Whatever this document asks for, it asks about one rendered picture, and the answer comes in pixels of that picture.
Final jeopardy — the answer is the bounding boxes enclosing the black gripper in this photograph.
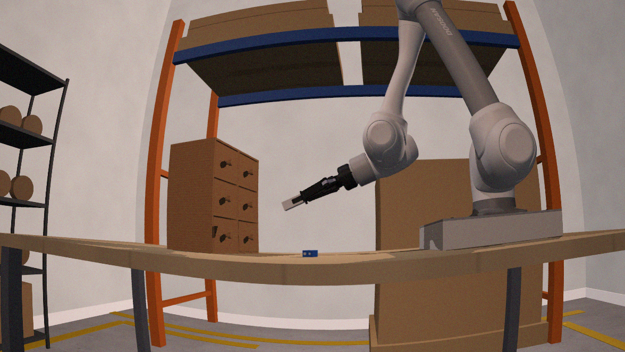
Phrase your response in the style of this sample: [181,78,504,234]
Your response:
[282,164,358,211]

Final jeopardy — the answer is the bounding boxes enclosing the blue 9v battery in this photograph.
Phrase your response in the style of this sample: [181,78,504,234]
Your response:
[302,250,318,257]

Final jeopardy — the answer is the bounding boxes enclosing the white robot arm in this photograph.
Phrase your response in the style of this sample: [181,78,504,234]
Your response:
[349,0,537,217]

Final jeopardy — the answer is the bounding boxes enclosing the brown wooden chest of drawers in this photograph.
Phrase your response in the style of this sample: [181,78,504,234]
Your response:
[167,137,259,254]

